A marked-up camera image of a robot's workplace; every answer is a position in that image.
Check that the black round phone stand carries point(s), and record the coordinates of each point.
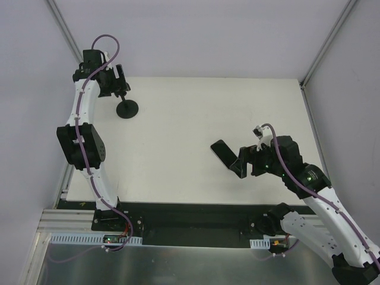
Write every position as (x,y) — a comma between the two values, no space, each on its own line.
(127,108)

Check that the black smartphone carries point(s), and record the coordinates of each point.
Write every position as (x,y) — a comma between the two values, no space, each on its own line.
(224,153)

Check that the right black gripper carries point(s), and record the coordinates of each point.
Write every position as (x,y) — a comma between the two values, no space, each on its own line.
(247,160)

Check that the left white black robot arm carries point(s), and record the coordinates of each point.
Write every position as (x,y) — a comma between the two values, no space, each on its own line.
(80,142)

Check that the left white cable duct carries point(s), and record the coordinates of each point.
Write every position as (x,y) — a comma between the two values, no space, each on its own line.
(94,239)

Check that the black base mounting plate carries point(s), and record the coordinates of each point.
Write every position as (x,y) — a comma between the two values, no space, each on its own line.
(192,225)

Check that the left aluminium frame post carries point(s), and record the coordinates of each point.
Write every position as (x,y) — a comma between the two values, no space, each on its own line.
(64,29)

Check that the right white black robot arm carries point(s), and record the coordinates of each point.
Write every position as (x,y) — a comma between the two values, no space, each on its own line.
(351,255)

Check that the white cable duct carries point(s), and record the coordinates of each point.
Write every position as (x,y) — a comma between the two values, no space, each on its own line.
(94,239)
(260,243)

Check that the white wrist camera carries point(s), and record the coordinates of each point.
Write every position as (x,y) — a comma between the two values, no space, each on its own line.
(265,136)
(107,60)

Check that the right white cable duct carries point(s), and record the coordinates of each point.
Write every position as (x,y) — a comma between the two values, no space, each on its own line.
(260,243)

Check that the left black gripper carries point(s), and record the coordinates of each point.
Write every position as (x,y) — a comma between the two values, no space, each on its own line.
(119,88)

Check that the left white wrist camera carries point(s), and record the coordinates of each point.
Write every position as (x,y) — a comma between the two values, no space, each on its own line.
(107,60)

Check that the aluminium front rail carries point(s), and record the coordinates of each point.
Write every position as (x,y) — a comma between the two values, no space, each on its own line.
(67,216)

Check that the aluminium frame post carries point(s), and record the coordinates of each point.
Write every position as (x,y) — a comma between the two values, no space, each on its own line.
(64,29)
(336,28)

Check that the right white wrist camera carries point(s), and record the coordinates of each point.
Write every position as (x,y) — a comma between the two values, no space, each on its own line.
(265,136)

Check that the right aluminium frame post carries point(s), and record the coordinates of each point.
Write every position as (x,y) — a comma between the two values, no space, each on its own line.
(336,28)

